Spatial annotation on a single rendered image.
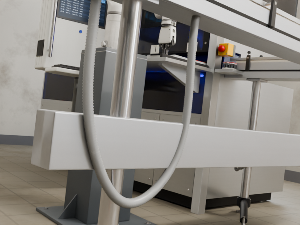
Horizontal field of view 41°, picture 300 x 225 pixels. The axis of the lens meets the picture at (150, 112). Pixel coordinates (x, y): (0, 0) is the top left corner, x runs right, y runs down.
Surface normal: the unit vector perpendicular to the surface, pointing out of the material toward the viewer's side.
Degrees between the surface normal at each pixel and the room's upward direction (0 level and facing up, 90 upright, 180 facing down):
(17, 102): 90
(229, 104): 90
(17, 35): 90
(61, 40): 90
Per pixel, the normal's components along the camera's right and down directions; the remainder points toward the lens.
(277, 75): -0.72, -0.08
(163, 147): 0.69, 0.07
